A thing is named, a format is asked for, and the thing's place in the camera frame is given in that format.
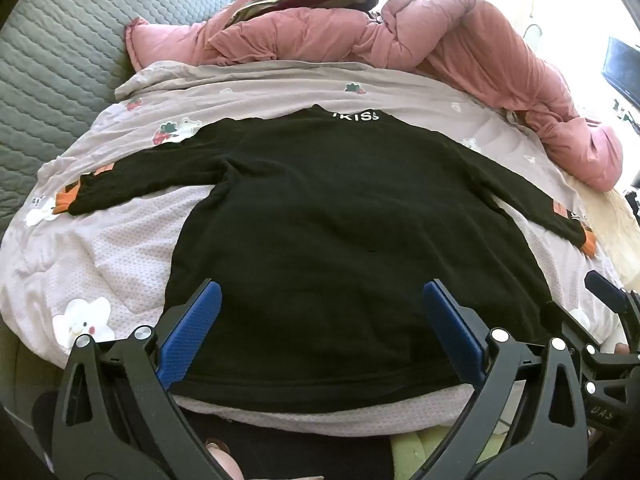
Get pink duvet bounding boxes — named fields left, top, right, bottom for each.
left=205, top=0, right=625, bottom=193

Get lilac printed blanket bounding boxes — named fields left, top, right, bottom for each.
left=0, top=60, right=626, bottom=436

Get pink frilled pillow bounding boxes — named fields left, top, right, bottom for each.
left=125, top=16, right=216, bottom=70

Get person's black pants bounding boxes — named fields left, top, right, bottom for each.
left=195, top=410, right=401, bottom=480

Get black sweater with orange cuffs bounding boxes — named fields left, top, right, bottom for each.
left=55, top=104, right=597, bottom=413

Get grey quilted pillow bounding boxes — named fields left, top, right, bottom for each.
left=0, top=0, right=238, bottom=216

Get green fleece robe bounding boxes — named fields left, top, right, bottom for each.
left=390, top=425, right=481, bottom=480

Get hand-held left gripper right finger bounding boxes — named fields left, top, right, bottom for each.
left=400, top=279, right=588, bottom=480

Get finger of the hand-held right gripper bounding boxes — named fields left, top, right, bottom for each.
left=559, top=305, right=608, bottom=361
left=584, top=270, right=640, bottom=333

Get dark monitor screen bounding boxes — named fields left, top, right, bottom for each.
left=602, top=36, right=640, bottom=106

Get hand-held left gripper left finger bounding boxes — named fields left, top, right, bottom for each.
left=50, top=279, right=236, bottom=480

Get cream fluffy blanket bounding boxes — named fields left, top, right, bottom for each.
left=560, top=170, right=640, bottom=283

